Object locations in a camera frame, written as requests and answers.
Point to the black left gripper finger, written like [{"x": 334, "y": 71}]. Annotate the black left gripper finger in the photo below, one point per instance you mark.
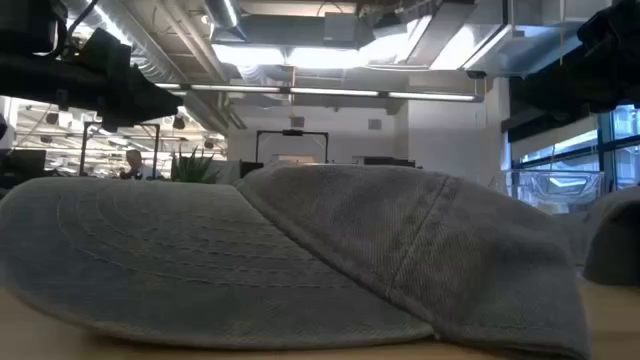
[{"x": 152, "y": 100}]

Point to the dark grey baseball cap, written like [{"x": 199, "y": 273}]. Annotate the dark grey baseball cap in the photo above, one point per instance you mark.
[{"x": 615, "y": 240}]

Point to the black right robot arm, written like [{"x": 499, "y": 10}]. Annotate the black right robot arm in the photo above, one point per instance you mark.
[{"x": 615, "y": 60}]

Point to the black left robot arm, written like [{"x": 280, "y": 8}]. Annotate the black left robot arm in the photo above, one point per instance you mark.
[{"x": 30, "y": 75}]

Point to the person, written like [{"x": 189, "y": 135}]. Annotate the person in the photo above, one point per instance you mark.
[{"x": 134, "y": 167}]

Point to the green potted plant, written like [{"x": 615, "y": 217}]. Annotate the green potted plant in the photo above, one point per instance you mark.
[{"x": 192, "y": 170}]

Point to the dark computer monitor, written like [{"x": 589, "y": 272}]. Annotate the dark computer monitor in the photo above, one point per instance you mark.
[{"x": 22, "y": 165}]

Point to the long white strip light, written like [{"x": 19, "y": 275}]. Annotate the long white strip light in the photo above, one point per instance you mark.
[{"x": 330, "y": 92}]

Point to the blue-grey denim baseball cap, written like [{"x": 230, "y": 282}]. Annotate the blue-grey denim baseball cap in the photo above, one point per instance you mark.
[{"x": 300, "y": 250}]

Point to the clear plastic bin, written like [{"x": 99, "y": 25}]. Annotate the clear plastic bin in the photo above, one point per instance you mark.
[{"x": 550, "y": 192}]

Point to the black frame stand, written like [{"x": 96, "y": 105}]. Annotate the black frame stand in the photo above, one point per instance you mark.
[
  {"x": 292, "y": 132},
  {"x": 120, "y": 124}
]

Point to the silver spiral ventilation duct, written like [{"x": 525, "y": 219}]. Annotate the silver spiral ventilation duct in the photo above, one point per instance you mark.
[{"x": 150, "y": 55}]

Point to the silver rectangular ventilation duct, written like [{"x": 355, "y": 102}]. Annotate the silver rectangular ventilation duct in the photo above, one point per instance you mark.
[{"x": 500, "y": 40}]

